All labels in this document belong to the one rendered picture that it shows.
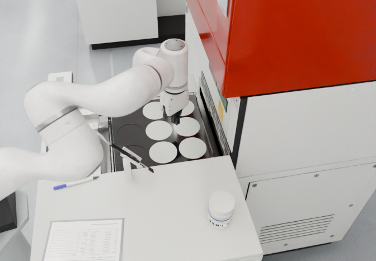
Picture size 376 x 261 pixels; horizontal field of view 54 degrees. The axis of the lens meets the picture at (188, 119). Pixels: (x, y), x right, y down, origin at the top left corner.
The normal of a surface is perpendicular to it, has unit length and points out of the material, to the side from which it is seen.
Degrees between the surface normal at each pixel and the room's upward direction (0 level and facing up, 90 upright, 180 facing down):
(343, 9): 90
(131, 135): 0
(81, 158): 50
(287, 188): 90
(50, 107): 56
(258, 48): 90
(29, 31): 0
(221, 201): 0
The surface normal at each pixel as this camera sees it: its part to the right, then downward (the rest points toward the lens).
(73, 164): 0.17, 0.09
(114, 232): 0.01, -0.70
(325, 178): 0.19, 0.71
